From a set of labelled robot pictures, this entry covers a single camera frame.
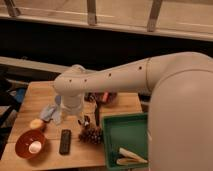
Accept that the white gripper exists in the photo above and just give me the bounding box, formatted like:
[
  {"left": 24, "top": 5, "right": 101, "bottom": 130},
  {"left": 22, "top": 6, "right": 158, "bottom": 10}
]
[{"left": 61, "top": 94, "right": 84, "bottom": 125}]

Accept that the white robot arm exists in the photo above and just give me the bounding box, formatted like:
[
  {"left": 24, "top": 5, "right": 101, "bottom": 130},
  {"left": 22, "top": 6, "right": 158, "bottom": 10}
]
[{"left": 54, "top": 52, "right": 213, "bottom": 171}]

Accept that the green plastic tray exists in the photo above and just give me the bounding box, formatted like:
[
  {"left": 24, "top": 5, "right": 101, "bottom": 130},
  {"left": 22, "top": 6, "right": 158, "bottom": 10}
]
[{"left": 102, "top": 113, "right": 148, "bottom": 171}]

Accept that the small black metal cup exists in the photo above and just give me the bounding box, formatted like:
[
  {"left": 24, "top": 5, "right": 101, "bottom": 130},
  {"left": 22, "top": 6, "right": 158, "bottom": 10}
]
[{"left": 78, "top": 115, "right": 90, "bottom": 127}]

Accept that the light blue crumpled cloth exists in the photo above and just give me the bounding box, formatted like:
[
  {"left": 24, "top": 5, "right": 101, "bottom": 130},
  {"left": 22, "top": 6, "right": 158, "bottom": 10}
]
[{"left": 40, "top": 105, "right": 61, "bottom": 125}]

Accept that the blue plastic cup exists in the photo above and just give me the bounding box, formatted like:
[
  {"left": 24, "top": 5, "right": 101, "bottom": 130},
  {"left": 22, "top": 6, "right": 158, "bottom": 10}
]
[{"left": 55, "top": 95, "right": 61, "bottom": 106}]

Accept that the small dark jar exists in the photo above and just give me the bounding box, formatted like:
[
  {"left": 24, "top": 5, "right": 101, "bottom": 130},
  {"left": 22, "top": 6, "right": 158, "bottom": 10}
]
[{"left": 84, "top": 93, "right": 95, "bottom": 102}]

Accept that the brown pine cone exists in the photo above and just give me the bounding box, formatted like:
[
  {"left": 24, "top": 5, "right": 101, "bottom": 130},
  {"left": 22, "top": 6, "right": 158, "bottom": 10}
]
[{"left": 78, "top": 127, "right": 103, "bottom": 144}]

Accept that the dark red bowl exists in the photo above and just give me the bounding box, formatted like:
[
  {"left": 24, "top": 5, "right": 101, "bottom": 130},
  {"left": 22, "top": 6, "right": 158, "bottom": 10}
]
[{"left": 95, "top": 92, "right": 117, "bottom": 104}]

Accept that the yellow round fruit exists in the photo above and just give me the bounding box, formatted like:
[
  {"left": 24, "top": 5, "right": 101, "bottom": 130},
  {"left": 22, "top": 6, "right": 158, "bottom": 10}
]
[{"left": 30, "top": 119, "right": 45, "bottom": 130}]

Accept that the red stick in bowl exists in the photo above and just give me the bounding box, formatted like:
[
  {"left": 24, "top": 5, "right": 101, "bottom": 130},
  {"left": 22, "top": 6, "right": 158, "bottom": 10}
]
[{"left": 102, "top": 92, "right": 109, "bottom": 102}]

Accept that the white egg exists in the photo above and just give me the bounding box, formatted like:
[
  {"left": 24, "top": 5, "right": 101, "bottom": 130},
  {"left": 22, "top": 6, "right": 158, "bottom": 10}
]
[{"left": 29, "top": 141, "right": 42, "bottom": 154}]

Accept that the orange bowl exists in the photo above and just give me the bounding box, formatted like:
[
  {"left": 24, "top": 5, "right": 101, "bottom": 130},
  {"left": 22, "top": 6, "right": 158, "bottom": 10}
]
[{"left": 15, "top": 130, "right": 46, "bottom": 159}]

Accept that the yellow corn husk piece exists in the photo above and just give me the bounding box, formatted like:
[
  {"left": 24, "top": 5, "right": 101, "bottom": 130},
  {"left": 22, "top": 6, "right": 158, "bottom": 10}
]
[{"left": 116, "top": 158, "right": 138, "bottom": 165}]

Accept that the dark chair at left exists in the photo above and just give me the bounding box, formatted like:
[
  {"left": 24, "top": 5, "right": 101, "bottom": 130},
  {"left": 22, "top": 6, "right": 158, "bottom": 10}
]
[{"left": 0, "top": 66, "right": 26, "bottom": 158}]

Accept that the black handled utensil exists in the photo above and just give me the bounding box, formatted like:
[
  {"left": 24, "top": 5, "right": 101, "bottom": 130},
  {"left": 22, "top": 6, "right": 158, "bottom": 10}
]
[{"left": 94, "top": 102, "right": 100, "bottom": 126}]

